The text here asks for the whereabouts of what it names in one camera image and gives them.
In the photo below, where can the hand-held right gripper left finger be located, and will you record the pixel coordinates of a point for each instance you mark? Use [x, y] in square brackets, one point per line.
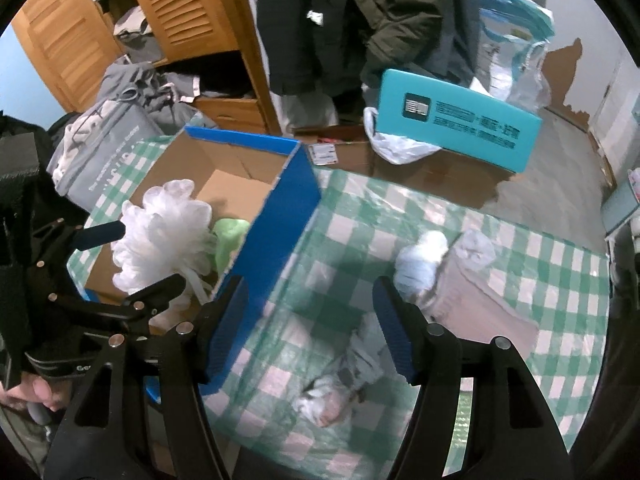
[227, 325]

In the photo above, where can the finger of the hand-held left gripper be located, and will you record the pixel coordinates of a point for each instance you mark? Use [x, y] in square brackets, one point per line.
[160, 287]
[102, 234]

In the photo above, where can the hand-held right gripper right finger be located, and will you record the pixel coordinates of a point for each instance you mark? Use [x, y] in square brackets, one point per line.
[397, 335]

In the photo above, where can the grey blue sock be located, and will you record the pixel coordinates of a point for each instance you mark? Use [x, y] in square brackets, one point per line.
[365, 355]

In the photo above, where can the white mesh bath pouf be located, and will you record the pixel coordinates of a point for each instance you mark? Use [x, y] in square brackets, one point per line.
[160, 230]

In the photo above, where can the white and blue sock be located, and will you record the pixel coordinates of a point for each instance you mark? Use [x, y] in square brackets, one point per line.
[420, 265]

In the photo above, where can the pinkish grey knit cloth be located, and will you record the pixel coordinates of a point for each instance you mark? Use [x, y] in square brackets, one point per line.
[480, 310]

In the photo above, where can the white cloth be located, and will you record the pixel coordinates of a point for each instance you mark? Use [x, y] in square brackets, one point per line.
[475, 247]
[310, 110]

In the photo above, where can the blue cardboard box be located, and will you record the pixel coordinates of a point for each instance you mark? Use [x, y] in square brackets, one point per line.
[280, 220]

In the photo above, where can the person's left hand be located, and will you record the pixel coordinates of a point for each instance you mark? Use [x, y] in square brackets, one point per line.
[30, 395]

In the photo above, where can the grey tote bag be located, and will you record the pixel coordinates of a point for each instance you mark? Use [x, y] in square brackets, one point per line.
[110, 150]

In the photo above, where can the light green cloth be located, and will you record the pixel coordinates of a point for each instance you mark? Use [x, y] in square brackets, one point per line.
[230, 235]

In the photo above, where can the green checked mat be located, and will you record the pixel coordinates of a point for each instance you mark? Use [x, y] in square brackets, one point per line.
[500, 280]

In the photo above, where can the pile of grey clothes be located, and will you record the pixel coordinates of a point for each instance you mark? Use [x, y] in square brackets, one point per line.
[145, 90]

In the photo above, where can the flat brown cardboard sheet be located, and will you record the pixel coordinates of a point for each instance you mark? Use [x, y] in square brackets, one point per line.
[440, 180]

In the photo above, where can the small white label card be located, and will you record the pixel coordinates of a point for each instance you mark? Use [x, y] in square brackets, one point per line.
[322, 154]

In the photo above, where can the teal printed box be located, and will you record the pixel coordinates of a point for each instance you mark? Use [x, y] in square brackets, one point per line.
[450, 120]

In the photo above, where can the white cloth under jackets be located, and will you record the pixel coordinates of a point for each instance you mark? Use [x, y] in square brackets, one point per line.
[310, 110]

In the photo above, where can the wooden louvered wardrobe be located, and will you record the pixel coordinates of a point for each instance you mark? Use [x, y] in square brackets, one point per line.
[195, 10]

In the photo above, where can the grey blue flat box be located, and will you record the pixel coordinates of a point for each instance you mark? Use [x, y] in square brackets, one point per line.
[620, 205]

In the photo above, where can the clear plastic bag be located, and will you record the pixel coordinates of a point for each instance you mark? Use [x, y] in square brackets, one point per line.
[530, 80]

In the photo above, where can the dark hanging jacket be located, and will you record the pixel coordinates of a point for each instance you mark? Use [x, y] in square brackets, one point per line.
[300, 20]

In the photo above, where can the blue and white plastic bag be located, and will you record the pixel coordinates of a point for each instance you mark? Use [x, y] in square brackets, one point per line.
[505, 45]

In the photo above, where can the dark grey hanging coat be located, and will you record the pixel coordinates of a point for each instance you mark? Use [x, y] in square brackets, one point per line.
[465, 20]

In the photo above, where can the olive hanging jacket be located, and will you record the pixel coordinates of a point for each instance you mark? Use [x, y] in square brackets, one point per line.
[400, 10]

